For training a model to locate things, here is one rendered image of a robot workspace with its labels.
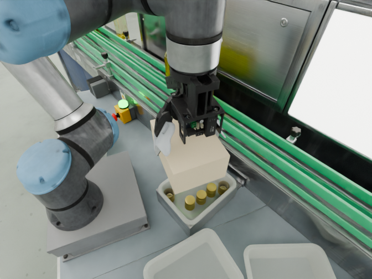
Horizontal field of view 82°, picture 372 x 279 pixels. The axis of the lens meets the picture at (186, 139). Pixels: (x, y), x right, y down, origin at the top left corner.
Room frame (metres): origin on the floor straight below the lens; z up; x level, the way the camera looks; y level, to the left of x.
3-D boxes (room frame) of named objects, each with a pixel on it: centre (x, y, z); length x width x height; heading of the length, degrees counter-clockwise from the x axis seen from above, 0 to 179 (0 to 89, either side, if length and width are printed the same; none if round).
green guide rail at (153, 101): (1.20, 0.56, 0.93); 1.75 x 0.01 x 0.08; 41
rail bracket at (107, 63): (0.94, 0.39, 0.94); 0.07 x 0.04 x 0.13; 131
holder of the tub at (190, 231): (0.39, -0.06, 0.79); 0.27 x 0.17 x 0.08; 131
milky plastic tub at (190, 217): (0.37, -0.04, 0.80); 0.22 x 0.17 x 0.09; 131
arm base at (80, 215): (0.29, 0.33, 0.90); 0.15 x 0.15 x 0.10
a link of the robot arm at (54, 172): (0.30, 0.32, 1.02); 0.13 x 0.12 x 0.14; 157
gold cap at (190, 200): (0.33, -0.01, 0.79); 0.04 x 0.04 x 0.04
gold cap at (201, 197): (0.35, -0.05, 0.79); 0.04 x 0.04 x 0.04
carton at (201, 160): (0.32, 0.00, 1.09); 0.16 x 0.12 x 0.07; 22
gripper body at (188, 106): (0.29, -0.01, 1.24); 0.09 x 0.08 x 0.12; 22
